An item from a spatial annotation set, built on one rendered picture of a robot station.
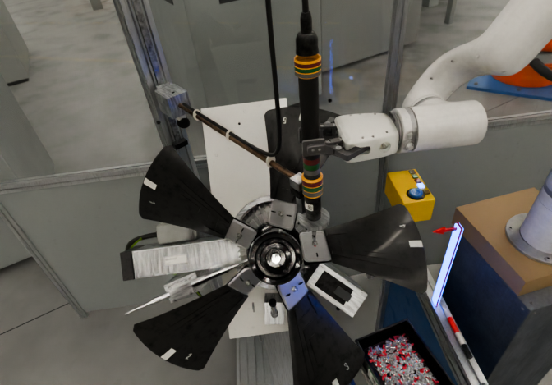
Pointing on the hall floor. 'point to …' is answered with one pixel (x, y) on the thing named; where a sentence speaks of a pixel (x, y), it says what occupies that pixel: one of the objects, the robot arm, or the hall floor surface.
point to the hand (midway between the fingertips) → (310, 140)
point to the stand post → (279, 357)
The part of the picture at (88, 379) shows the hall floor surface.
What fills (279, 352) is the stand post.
